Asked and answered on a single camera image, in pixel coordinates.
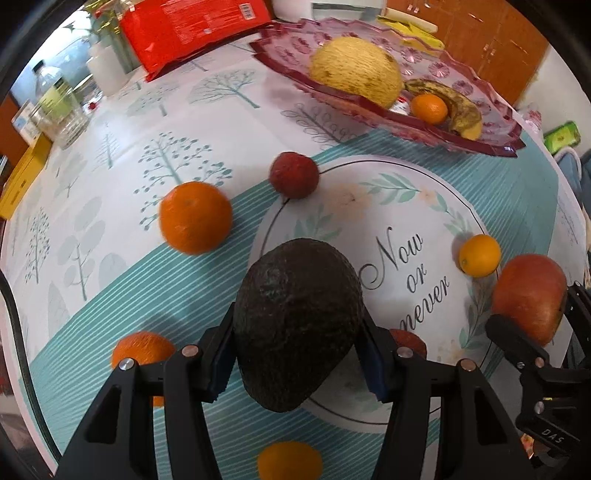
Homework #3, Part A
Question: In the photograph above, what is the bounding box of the yellow pear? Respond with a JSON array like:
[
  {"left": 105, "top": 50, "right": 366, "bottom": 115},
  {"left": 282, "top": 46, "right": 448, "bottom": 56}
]
[{"left": 308, "top": 37, "right": 403, "bottom": 109}]

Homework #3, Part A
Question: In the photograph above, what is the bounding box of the dark avocado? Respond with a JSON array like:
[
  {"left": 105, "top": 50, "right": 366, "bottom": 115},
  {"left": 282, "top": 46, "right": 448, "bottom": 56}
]
[{"left": 232, "top": 238, "right": 365, "bottom": 413}]

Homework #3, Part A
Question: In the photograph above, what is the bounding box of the flat yellow box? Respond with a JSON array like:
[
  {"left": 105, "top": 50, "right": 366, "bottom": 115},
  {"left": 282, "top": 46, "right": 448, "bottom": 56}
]
[{"left": 0, "top": 134, "right": 52, "bottom": 221}]

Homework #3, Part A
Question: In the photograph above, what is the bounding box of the small red plum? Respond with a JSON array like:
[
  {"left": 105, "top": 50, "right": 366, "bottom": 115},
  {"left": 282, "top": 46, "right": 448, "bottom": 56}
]
[
  {"left": 269, "top": 151, "right": 321, "bottom": 200},
  {"left": 389, "top": 329, "right": 428, "bottom": 358}
]

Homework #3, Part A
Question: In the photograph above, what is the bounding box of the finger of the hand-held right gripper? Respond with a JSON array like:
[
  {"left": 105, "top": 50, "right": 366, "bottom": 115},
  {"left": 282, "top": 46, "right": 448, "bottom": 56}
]
[
  {"left": 564, "top": 282, "right": 591, "bottom": 333},
  {"left": 485, "top": 314, "right": 550, "bottom": 370}
]

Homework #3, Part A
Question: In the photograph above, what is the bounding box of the blue chair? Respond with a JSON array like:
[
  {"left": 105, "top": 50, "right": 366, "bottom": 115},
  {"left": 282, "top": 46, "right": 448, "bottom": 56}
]
[{"left": 554, "top": 148, "right": 591, "bottom": 241}]

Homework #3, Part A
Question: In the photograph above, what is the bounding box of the large orange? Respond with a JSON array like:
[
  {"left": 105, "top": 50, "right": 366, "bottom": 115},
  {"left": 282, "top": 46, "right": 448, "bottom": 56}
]
[{"left": 158, "top": 181, "right": 234, "bottom": 256}]

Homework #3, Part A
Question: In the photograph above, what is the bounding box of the red apple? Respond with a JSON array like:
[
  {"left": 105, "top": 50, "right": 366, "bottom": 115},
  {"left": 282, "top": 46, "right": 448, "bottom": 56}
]
[{"left": 491, "top": 254, "right": 568, "bottom": 347}]

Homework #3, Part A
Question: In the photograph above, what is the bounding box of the pink glass bowl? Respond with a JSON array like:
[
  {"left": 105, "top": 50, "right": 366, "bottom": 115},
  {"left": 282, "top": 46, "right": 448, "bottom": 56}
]
[{"left": 249, "top": 17, "right": 527, "bottom": 158}]

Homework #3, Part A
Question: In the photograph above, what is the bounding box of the glass bottle with green label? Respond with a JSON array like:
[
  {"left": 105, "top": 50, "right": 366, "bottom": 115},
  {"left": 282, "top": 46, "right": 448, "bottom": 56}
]
[{"left": 32, "top": 60, "right": 77, "bottom": 116}]

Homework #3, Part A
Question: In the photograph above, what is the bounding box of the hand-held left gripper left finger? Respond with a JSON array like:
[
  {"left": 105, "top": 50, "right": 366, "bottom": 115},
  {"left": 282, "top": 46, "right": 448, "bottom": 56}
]
[{"left": 53, "top": 305, "right": 238, "bottom": 480}]

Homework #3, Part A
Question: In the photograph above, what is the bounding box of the white squeeze bottle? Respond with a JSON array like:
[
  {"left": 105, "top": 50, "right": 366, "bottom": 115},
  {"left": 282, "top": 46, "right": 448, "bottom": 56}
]
[{"left": 87, "top": 39, "right": 132, "bottom": 95}]

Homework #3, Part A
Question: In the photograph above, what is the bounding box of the yellow box with white top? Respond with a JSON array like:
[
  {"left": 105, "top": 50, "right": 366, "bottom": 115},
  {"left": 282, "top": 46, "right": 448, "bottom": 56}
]
[{"left": 376, "top": 14, "right": 446, "bottom": 49}]

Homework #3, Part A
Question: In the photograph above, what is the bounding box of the green packet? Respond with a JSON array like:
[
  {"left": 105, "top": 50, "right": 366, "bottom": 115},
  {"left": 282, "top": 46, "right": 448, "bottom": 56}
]
[{"left": 542, "top": 121, "right": 580, "bottom": 153}]

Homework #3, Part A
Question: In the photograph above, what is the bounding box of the empty glass jar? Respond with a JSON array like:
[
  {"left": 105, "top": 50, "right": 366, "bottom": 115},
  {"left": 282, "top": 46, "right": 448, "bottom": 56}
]
[{"left": 30, "top": 90, "right": 89, "bottom": 148}]

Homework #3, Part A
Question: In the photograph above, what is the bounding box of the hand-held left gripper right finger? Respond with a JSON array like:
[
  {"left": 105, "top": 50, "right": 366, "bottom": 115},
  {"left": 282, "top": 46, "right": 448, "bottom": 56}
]
[{"left": 355, "top": 309, "right": 536, "bottom": 480}]

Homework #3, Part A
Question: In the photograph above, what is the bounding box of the wooden cabinet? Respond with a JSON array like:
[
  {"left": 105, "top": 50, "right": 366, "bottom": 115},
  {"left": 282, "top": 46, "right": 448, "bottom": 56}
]
[{"left": 385, "top": 0, "right": 550, "bottom": 107}]

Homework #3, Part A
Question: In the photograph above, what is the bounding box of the spotted ripe banana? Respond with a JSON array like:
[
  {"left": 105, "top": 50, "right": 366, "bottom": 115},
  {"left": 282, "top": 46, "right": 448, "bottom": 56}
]
[{"left": 404, "top": 78, "right": 483, "bottom": 140}]

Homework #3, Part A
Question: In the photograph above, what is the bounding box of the small yellowish mandarin orange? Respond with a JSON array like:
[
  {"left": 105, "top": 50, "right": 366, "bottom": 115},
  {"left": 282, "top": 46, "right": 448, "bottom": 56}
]
[{"left": 458, "top": 234, "right": 502, "bottom": 278}]

